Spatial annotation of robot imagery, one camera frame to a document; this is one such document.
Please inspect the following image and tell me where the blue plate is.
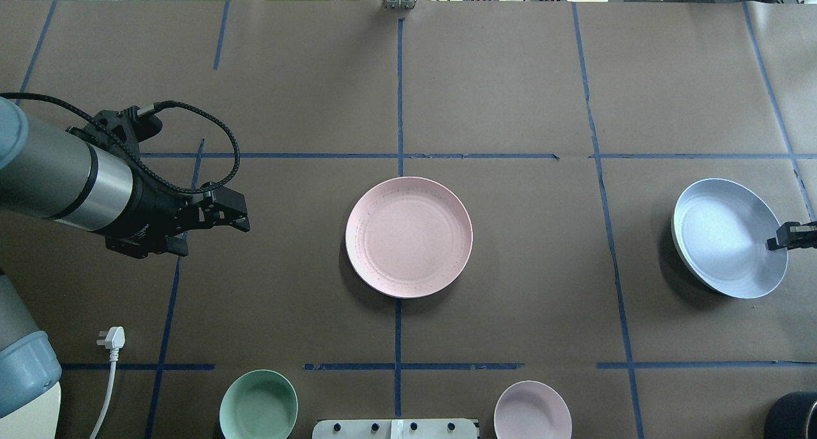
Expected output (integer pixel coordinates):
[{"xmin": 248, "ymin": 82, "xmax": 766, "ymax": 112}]
[{"xmin": 671, "ymin": 178, "xmax": 788, "ymax": 299}]

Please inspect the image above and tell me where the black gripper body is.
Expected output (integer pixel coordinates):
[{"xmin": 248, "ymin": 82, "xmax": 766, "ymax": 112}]
[{"xmin": 105, "ymin": 171, "xmax": 251, "ymax": 259}]

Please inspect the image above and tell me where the cream toaster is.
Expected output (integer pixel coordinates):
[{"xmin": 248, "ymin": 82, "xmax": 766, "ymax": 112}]
[{"xmin": 1, "ymin": 383, "xmax": 62, "ymax": 438}]

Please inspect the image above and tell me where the black braided cable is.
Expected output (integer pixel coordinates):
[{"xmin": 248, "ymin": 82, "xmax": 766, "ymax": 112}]
[{"xmin": 0, "ymin": 92, "xmax": 242, "ymax": 196}]

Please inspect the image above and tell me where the pink bowl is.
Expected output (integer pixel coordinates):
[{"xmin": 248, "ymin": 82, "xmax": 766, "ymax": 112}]
[{"xmin": 493, "ymin": 380, "xmax": 573, "ymax": 438}]

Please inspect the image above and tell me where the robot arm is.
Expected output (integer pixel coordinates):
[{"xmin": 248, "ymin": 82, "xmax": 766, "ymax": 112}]
[{"xmin": 2, "ymin": 101, "xmax": 250, "ymax": 394}]

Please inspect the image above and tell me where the green bowl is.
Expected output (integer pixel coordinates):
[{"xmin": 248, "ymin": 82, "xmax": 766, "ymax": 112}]
[{"xmin": 219, "ymin": 369, "xmax": 299, "ymax": 438}]

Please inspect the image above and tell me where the white mounting pillar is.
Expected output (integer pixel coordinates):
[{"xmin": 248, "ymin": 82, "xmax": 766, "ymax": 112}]
[{"xmin": 312, "ymin": 418, "xmax": 481, "ymax": 438}]

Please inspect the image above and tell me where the white toaster plug cable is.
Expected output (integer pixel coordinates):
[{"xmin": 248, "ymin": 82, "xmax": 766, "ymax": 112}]
[{"xmin": 88, "ymin": 326, "xmax": 126, "ymax": 439}]

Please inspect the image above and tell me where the dark blue pot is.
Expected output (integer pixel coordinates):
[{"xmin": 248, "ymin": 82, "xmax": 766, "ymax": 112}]
[{"xmin": 763, "ymin": 391, "xmax": 816, "ymax": 438}]

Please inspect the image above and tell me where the pink plate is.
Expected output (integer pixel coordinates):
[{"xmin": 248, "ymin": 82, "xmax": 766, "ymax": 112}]
[{"xmin": 345, "ymin": 177, "xmax": 474, "ymax": 299}]

